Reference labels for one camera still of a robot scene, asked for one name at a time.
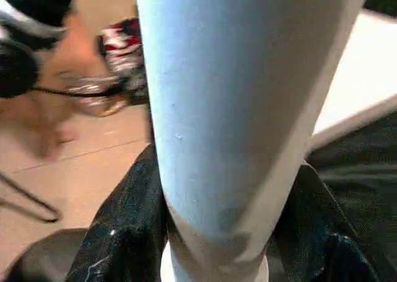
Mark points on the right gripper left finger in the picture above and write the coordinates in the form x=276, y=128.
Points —
x=127, y=232

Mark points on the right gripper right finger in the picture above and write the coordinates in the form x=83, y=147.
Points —
x=316, y=232

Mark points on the white plastic table leg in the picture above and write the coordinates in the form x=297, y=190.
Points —
x=248, y=108

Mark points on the white plastic table top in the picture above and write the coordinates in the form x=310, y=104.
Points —
x=360, y=77

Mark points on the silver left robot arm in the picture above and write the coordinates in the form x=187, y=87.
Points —
x=28, y=40

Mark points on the black metal bench leg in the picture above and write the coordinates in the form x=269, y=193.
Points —
x=31, y=204

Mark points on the red black patterned shoe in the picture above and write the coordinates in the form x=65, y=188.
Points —
x=124, y=52

